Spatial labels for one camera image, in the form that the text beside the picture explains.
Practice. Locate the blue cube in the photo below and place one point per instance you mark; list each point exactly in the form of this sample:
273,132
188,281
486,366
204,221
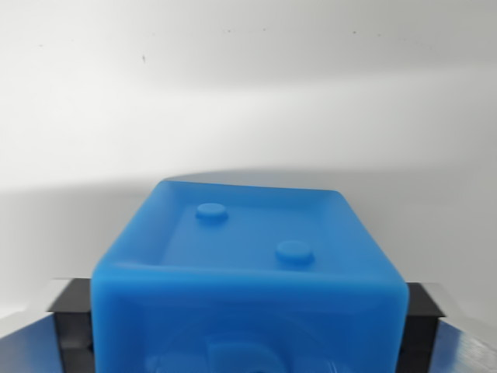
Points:
248,303

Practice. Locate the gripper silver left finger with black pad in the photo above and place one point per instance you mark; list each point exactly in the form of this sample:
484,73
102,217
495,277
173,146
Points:
58,334

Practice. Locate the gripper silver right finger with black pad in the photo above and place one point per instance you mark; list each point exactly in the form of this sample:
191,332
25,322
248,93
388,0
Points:
431,334

